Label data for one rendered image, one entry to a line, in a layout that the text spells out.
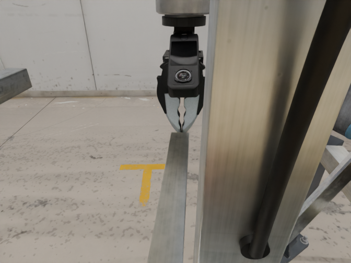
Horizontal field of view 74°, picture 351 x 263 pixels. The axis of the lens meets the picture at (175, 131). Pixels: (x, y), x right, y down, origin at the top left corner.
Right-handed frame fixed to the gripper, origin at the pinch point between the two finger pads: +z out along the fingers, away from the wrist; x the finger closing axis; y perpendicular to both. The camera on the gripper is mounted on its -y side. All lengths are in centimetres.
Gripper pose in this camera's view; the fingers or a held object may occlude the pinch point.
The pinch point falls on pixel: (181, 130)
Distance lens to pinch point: 45.5
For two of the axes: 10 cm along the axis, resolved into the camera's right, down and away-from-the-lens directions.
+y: 0.8, -5.0, 8.6
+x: -10.0, -0.4, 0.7
